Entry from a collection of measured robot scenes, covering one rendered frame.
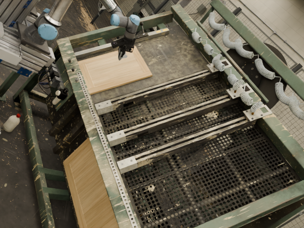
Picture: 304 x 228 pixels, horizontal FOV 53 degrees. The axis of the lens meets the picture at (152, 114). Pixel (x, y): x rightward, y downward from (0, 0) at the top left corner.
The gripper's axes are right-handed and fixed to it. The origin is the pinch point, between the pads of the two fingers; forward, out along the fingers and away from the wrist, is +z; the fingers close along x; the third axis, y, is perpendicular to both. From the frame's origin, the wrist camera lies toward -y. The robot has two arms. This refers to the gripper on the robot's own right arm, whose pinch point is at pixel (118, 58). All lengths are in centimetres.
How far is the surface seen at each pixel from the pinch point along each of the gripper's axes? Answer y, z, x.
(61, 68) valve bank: -25, 49, 48
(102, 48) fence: 12, 30, 56
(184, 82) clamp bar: 56, 7, -18
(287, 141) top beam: 87, -11, -101
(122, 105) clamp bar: 6.5, 32.1, -17.7
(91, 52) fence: 2, 36, 56
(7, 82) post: -65, 91, 78
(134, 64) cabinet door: 31.4, 23.9, 25.2
